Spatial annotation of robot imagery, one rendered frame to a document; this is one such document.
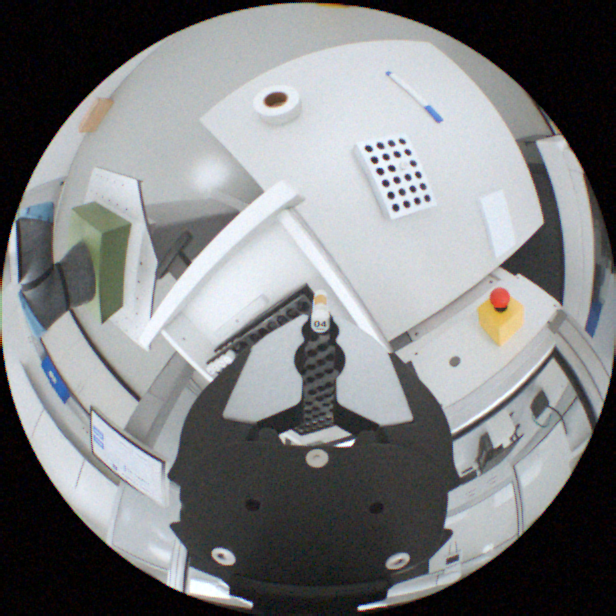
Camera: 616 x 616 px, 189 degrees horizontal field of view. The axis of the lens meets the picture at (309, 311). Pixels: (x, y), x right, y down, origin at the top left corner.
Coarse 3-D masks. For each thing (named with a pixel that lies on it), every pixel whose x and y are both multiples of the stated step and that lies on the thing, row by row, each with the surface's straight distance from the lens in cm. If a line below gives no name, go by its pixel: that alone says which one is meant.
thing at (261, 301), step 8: (264, 296) 29; (248, 304) 30; (256, 304) 29; (264, 304) 29; (240, 312) 30; (248, 312) 30; (232, 320) 32; (240, 320) 31; (224, 328) 33; (232, 328) 32; (216, 336) 35
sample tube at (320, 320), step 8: (320, 296) 16; (320, 304) 15; (320, 312) 14; (328, 312) 15; (312, 320) 13; (320, 320) 13; (328, 320) 13; (312, 328) 14; (320, 328) 14; (328, 328) 14
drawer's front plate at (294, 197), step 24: (288, 192) 17; (240, 216) 18; (264, 216) 17; (216, 240) 19; (240, 240) 19; (192, 264) 21; (216, 264) 21; (192, 288) 22; (168, 312) 26; (144, 336) 32
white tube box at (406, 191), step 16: (368, 144) 32; (384, 144) 33; (400, 144) 34; (368, 160) 31; (384, 160) 32; (400, 160) 33; (416, 160) 34; (368, 176) 33; (384, 176) 32; (400, 176) 32; (416, 176) 36; (384, 192) 31; (400, 192) 35; (416, 192) 33; (432, 192) 34; (384, 208) 32; (400, 208) 32; (416, 208) 33
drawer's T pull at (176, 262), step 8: (184, 232) 23; (176, 240) 24; (184, 240) 23; (176, 248) 24; (184, 248) 24; (168, 256) 25; (176, 256) 24; (184, 256) 24; (160, 264) 26; (168, 264) 25; (176, 264) 24; (184, 264) 24; (160, 272) 26; (176, 272) 25; (184, 272) 24; (176, 280) 25
